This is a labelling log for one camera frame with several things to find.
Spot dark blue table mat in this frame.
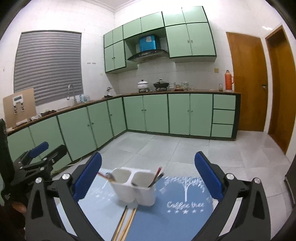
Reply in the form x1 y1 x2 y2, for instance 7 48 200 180
125 176 214 241

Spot green wall cabinets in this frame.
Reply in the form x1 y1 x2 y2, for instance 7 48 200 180
103 6 217 74

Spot black range hood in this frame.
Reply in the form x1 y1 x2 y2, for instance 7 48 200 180
127 49 169 63

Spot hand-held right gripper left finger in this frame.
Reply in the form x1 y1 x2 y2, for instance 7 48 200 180
25 152 103 241

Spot gas stove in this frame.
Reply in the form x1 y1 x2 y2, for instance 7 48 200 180
138 88 168 93

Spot green base cabinet with sink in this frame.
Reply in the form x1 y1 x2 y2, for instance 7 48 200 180
7 96 127 172

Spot metal faucet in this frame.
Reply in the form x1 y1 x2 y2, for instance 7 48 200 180
67 84 77 106

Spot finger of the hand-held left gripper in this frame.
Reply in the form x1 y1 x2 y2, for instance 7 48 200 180
22 145 68 177
14 142 49 168

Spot plain wooden door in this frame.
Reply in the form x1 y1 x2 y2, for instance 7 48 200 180
265 25 296 156

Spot wooden door with handle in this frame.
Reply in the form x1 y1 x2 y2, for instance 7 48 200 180
226 32 269 132

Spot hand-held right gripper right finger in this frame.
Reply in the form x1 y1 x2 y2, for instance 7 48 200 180
194 151 271 241

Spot grey window blind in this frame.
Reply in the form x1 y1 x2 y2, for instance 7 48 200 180
14 30 83 106

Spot wooden board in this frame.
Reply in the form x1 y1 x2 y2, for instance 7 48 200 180
3 88 38 129

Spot orange thermos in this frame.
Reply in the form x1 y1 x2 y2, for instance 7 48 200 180
224 70 235 91

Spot white device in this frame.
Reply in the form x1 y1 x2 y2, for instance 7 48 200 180
12 95 26 115

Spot black wok with lid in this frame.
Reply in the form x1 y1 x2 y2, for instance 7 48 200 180
153 79 169 89

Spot person's left hand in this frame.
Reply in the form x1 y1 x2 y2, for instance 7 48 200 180
9 200 27 215

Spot plain beige chopstick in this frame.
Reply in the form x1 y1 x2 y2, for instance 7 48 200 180
119 207 137 241
112 206 129 241

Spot light blue table mat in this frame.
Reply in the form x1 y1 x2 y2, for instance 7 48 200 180
54 171 139 241

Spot white two-compartment utensil holder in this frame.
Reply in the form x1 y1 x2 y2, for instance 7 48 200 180
110 167 160 207

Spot blue box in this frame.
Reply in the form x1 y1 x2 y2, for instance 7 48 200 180
139 34 160 52

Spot green base cabinet with drawers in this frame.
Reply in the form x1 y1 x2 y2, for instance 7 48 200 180
122 91 241 141

